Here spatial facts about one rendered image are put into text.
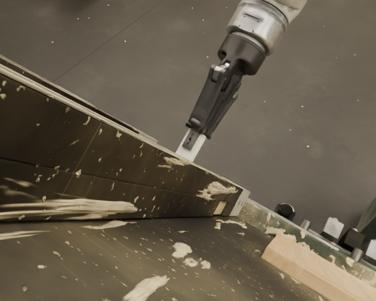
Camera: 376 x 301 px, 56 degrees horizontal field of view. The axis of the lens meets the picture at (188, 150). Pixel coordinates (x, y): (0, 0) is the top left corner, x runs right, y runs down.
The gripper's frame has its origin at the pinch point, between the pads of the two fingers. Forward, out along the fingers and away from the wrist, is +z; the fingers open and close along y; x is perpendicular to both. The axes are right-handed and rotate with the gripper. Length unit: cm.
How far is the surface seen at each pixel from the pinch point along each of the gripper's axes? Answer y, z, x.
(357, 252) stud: -43, 1, 37
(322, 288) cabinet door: 2.9, 7.5, 27.3
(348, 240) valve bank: -56, 0, 36
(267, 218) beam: -37.9, 5.1, 14.4
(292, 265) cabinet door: 2.9, 6.9, 22.7
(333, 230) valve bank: -57, -1, 31
